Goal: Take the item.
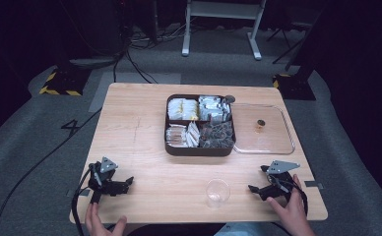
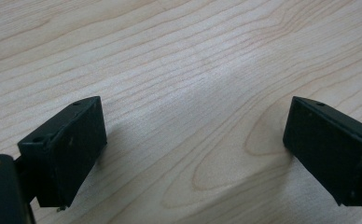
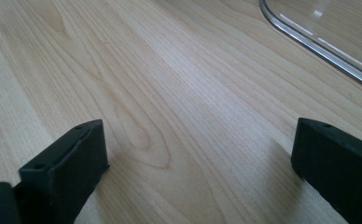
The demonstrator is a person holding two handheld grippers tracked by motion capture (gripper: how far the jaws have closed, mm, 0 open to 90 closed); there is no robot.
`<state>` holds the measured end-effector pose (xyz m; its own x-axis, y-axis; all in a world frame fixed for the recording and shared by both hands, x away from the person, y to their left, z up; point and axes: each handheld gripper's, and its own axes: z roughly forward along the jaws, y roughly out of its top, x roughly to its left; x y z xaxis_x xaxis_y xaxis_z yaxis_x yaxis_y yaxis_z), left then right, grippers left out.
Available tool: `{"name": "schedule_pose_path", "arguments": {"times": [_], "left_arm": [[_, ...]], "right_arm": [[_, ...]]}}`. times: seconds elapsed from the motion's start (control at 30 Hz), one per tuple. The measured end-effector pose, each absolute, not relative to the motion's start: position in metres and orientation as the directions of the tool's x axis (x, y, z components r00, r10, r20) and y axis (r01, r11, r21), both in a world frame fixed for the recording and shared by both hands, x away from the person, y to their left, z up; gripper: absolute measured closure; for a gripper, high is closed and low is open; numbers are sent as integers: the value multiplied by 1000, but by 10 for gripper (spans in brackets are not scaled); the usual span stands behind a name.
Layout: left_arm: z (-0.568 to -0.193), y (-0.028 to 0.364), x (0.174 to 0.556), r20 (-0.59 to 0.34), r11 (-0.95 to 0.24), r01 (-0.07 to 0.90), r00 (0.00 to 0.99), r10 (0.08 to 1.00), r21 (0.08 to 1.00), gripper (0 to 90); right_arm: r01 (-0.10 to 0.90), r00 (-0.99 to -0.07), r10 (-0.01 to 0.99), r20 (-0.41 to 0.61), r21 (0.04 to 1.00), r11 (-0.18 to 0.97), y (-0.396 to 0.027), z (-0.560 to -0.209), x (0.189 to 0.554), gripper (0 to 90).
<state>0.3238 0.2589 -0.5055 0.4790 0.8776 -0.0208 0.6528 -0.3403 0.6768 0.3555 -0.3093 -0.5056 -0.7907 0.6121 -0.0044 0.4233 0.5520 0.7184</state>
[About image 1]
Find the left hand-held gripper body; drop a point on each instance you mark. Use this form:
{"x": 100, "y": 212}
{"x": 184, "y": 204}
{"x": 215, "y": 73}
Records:
{"x": 101, "y": 182}

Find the black yellow striped stand base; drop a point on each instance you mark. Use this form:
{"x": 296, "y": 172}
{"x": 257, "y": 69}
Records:
{"x": 294, "y": 87}
{"x": 66, "y": 82}

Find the white desk frame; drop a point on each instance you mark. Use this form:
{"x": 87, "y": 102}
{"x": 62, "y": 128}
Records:
{"x": 223, "y": 10}

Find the pile of dark packets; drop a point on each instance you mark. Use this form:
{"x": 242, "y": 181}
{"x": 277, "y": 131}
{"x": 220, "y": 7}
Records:
{"x": 217, "y": 134}

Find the person's left hand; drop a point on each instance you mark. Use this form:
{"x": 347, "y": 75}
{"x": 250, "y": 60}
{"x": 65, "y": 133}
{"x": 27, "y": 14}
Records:
{"x": 97, "y": 223}

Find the pile of clear white packets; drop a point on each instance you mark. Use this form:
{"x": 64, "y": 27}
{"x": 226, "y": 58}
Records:
{"x": 182, "y": 135}

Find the pile of white yellow packets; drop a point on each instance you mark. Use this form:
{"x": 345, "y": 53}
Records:
{"x": 183, "y": 109}

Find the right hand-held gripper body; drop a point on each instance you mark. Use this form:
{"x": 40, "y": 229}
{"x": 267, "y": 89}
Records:
{"x": 279, "y": 183}

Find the brown compartment box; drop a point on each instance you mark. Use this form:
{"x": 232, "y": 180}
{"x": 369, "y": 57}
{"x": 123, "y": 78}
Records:
{"x": 199, "y": 151}

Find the person's blue trousers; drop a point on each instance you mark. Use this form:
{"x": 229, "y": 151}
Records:
{"x": 244, "y": 230}

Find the person's right hand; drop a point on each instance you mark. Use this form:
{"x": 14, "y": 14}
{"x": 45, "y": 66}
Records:
{"x": 292, "y": 213}

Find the black tripod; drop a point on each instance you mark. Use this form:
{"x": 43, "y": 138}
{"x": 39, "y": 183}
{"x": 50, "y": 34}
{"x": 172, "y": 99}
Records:
{"x": 287, "y": 42}

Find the pile of silver packets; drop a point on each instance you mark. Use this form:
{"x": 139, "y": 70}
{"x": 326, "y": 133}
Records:
{"x": 213, "y": 108}

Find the clear glass cup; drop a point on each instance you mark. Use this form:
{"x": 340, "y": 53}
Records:
{"x": 217, "y": 193}

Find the clear lid with knob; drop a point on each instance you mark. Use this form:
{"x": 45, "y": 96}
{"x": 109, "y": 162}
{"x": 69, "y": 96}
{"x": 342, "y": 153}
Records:
{"x": 264, "y": 137}

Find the round grey cap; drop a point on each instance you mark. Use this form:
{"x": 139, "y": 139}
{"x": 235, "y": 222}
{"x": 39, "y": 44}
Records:
{"x": 229, "y": 98}

